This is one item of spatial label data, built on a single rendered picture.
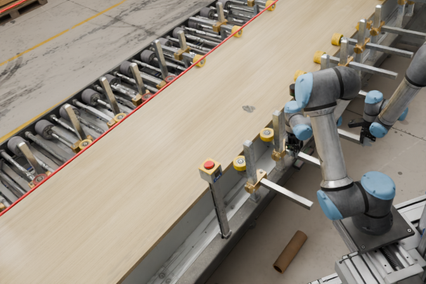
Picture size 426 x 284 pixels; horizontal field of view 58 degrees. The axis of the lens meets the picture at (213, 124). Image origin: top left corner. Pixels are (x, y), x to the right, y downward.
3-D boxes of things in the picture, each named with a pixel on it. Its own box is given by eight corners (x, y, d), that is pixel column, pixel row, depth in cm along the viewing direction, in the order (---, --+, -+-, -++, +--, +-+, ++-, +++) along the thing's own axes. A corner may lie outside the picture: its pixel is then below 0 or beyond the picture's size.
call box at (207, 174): (223, 175, 166) (220, 163, 161) (213, 186, 162) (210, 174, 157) (211, 168, 170) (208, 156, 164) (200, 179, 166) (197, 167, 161)
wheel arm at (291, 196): (313, 206, 187) (313, 201, 185) (309, 212, 186) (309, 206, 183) (241, 170, 211) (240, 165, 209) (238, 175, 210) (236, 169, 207)
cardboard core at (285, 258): (307, 234, 256) (283, 269, 241) (307, 240, 262) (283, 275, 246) (296, 228, 261) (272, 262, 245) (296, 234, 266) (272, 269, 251)
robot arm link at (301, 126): (321, 125, 167) (311, 109, 175) (296, 130, 166) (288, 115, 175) (320, 137, 172) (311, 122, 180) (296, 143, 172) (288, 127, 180)
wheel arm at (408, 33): (426, 37, 255) (426, 33, 253) (424, 39, 253) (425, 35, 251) (371, 26, 275) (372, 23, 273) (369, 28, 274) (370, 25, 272)
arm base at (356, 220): (400, 227, 146) (406, 212, 140) (364, 240, 145) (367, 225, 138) (377, 198, 158) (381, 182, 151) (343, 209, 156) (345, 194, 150)
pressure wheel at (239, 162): (248, 167, 213) (246, 153, 205) (251, 178, 207) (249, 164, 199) (234, 170, 213) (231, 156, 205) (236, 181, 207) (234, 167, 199)
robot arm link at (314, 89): (371, 217, 135) (340, 64, 131) (330, 227, 134) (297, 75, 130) (357, 208, 147) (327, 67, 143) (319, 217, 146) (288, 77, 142)
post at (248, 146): (260, 203, 211) (252, 141, 180) (257, 207, 209) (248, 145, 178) (255, 200, 213) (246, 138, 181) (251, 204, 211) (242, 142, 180)
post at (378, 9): (374, 64, 288) (383, 4, 256) (372, 66, 286) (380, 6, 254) (369, 63, 290) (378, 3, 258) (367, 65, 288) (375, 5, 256)
